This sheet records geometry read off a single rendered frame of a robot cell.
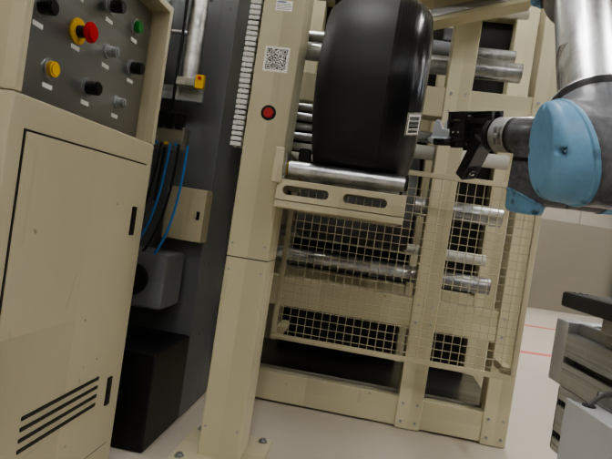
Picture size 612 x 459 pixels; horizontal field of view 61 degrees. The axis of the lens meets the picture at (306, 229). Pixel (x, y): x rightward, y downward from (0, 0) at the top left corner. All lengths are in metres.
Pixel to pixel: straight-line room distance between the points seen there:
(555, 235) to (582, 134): 7.65
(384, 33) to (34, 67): 0.82
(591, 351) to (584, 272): 7.73
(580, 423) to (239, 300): 1.17
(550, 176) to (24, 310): 0.90
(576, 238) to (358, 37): 7.21
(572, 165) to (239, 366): 1.21
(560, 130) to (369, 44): 0.85
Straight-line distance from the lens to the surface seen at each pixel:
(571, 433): 0.56
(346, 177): 1.44
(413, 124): 1.39
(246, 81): 1.63
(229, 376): 1.63
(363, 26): 1.43
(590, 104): 0.66
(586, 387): 0.78
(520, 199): 1.10
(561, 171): 0.62
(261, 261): 1.54
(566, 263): 8.35
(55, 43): 1.17
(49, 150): 1.07
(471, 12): 2.09
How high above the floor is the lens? 0.76
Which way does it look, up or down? 1 degrees down
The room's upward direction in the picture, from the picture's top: 9 degrees clockwise
